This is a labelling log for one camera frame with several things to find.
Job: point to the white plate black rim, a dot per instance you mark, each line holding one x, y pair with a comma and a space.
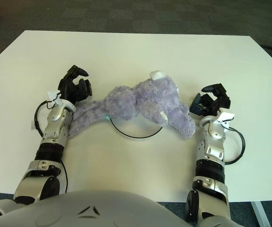
135, 132

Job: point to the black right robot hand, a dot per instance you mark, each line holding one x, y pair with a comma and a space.
217, 101

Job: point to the grey robot torso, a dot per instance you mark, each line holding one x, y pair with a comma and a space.
98, 210

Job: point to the white table leg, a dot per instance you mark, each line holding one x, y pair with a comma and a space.
260, 212

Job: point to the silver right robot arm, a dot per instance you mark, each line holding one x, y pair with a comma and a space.
212, 146

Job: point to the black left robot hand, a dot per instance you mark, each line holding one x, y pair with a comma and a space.
69, 91

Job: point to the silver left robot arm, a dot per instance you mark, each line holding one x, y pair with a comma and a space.
55, 127

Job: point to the purple plush rabbit doll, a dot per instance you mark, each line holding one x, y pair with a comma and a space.
154, 99

